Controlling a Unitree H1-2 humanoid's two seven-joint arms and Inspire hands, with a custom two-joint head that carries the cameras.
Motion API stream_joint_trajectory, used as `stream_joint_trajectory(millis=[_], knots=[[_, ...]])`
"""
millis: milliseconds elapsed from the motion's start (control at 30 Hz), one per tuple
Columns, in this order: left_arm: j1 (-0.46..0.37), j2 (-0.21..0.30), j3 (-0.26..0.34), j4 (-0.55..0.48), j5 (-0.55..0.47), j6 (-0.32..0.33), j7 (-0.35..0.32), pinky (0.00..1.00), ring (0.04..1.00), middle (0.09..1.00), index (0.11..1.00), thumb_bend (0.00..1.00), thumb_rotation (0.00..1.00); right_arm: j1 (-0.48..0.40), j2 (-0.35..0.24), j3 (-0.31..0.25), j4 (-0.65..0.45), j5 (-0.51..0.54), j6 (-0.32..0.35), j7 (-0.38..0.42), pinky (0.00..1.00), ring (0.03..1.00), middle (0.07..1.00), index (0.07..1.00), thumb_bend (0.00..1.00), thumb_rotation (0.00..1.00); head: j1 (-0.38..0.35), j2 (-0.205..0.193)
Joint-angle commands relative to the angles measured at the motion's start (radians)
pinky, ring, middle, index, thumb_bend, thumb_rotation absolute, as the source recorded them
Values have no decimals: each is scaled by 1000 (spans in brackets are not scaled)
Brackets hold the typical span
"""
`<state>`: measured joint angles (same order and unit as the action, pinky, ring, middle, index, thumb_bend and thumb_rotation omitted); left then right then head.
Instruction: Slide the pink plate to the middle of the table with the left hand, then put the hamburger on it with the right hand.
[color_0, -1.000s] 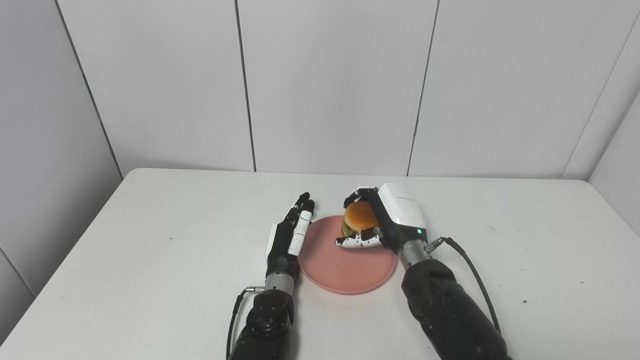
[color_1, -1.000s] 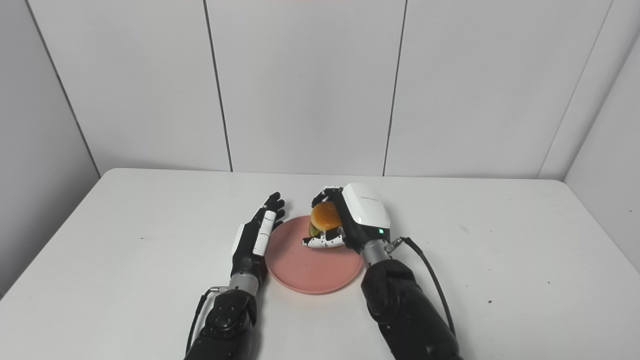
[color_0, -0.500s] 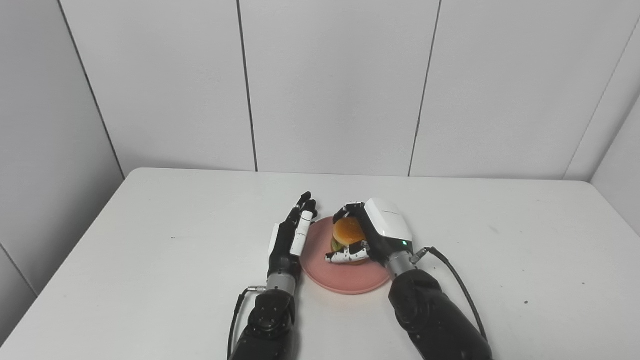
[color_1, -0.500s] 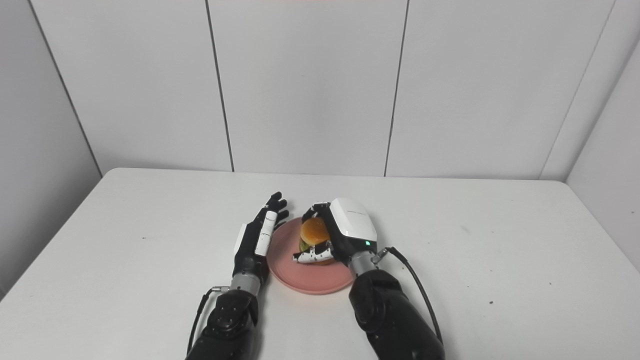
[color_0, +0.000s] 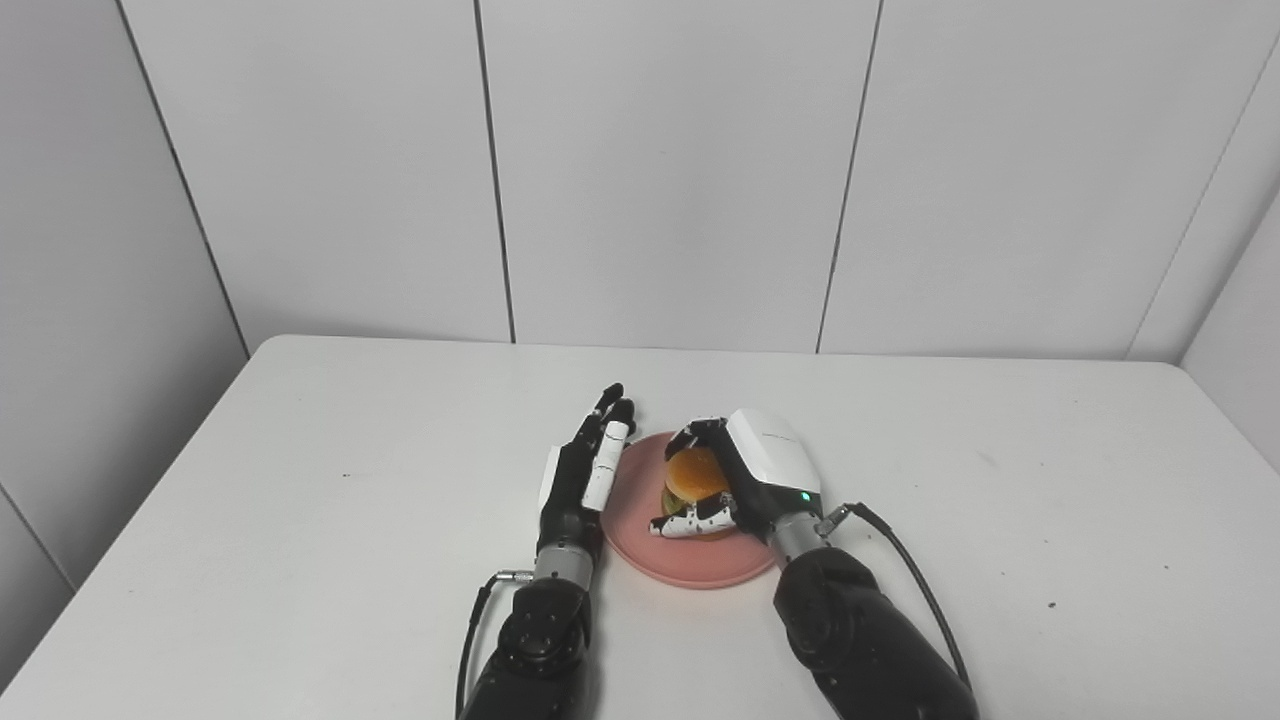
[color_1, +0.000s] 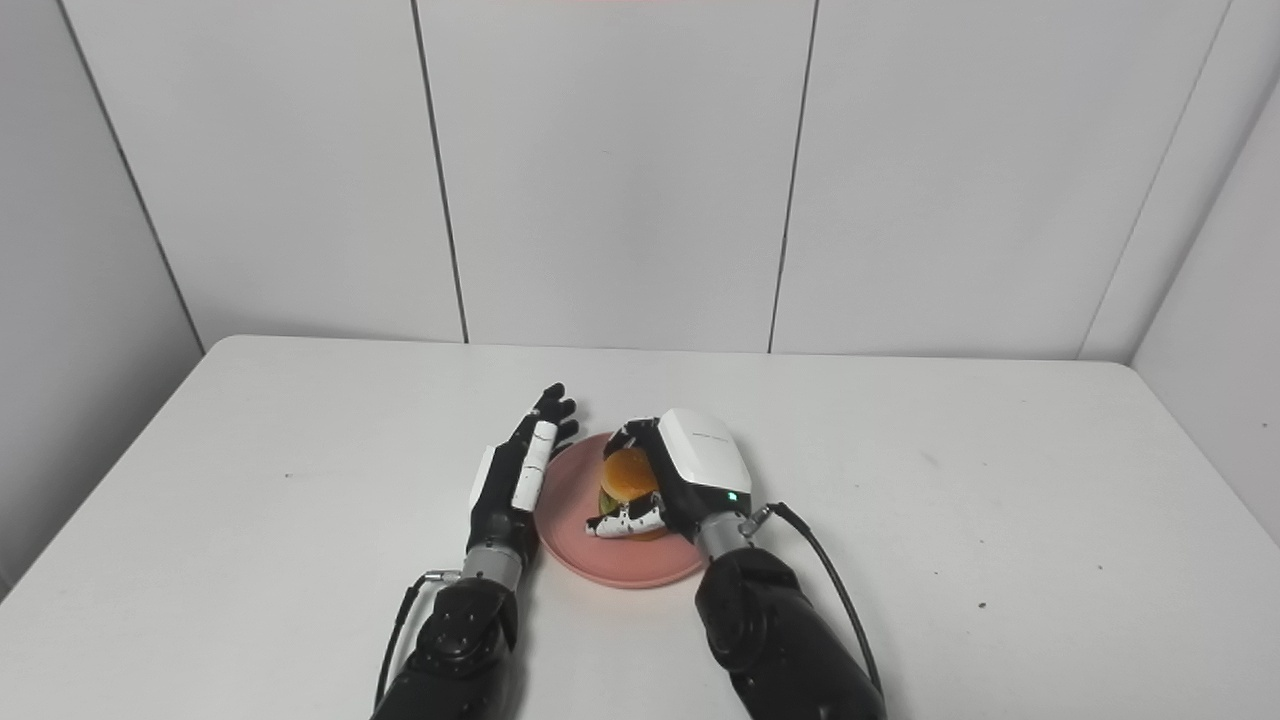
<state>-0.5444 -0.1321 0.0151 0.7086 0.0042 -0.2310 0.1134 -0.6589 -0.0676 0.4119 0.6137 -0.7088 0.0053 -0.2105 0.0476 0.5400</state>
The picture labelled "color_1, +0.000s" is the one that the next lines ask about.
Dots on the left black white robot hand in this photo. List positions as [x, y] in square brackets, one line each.
[500, 500]

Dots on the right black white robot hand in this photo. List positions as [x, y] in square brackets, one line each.
[700, 465]

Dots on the toy hamburger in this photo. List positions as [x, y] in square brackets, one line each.
[628, 475]

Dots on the pink round plate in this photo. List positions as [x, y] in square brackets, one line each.
[575, 545]

